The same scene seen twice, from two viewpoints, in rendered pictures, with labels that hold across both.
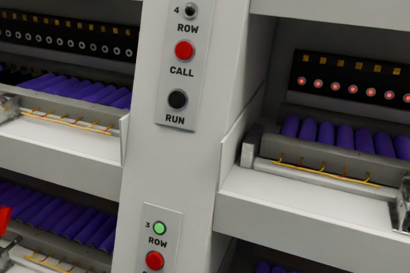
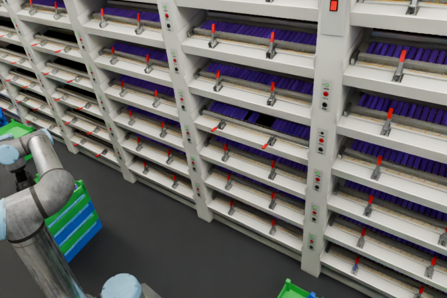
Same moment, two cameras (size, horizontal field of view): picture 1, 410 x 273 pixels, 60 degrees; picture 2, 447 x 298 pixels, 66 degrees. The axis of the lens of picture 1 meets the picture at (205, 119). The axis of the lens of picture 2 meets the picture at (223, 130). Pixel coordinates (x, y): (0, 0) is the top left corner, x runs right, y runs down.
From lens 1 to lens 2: 1.11 m
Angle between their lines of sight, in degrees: 32
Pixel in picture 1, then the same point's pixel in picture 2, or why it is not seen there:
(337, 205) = (360, 171)
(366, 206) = (367, 171)
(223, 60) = (330, 143)
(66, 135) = (291, 148)
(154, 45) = (314, 138)
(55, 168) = (290, 157)
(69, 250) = (292, 171)
